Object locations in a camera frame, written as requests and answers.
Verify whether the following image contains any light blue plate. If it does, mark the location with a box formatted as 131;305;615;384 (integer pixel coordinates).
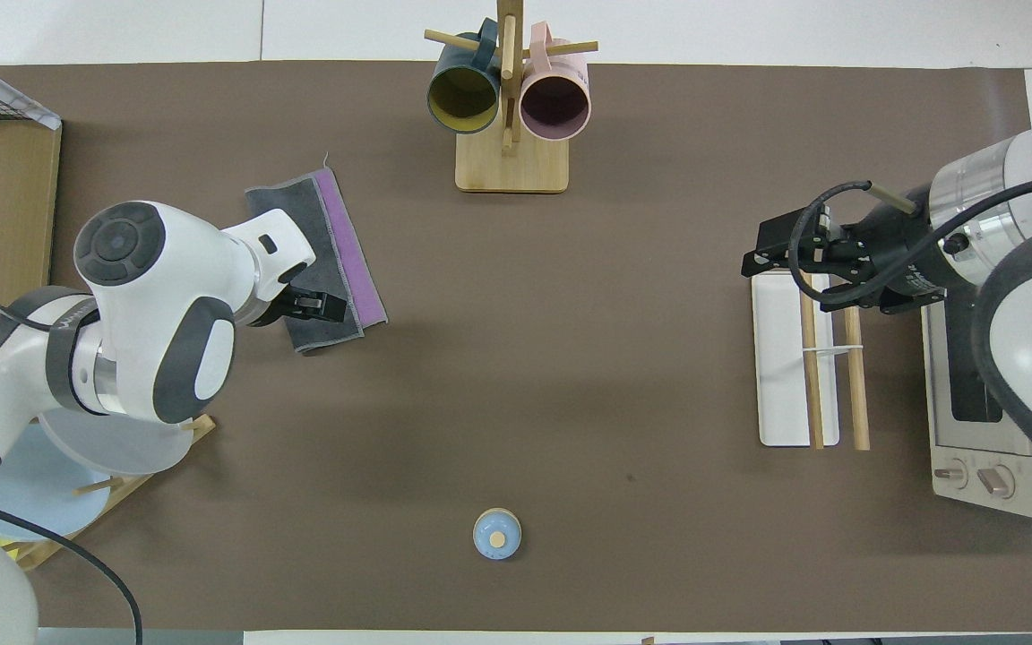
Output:
0;421;118;543

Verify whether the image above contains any purple and grey towel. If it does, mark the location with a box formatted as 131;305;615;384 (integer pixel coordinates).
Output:
245;168;389;355

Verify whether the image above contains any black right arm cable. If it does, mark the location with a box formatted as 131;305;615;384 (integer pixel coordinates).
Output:
787;175;1032;310

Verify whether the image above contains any wooden plate stand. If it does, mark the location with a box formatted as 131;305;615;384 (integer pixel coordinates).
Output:
10;414;217;572

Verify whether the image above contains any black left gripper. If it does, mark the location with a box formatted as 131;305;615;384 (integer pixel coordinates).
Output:
281;273;347;325

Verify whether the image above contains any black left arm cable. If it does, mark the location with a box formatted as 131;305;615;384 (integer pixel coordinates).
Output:
0;300;145;645

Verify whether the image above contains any brown table mat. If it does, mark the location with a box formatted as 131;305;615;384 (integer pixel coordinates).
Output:
0;61;1032;632

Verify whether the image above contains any blue service bell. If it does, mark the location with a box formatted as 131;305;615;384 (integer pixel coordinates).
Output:
473;507;522;562

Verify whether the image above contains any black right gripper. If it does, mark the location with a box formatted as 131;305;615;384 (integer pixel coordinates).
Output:
742;193;947;313

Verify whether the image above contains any white marble patterned sheet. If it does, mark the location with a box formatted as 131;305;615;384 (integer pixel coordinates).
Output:
0;47;63;132

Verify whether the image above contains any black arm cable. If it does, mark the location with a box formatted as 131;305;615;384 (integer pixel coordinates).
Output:
787;175;1032;310
0;300;145;645

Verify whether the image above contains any pink mug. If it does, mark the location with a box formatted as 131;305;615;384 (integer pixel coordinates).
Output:
519;22;591;142

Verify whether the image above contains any white rack with wooden bars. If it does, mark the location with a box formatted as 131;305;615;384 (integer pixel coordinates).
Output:
752;271;871;452

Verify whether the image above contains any beige toaster oven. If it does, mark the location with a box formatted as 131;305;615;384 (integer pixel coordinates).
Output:
922;296;1032;520

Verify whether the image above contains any wooden mug tree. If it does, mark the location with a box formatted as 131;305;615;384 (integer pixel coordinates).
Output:
424;0;599;194

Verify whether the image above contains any dark teal mug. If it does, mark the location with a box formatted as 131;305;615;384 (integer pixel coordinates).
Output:
426;18;503;135

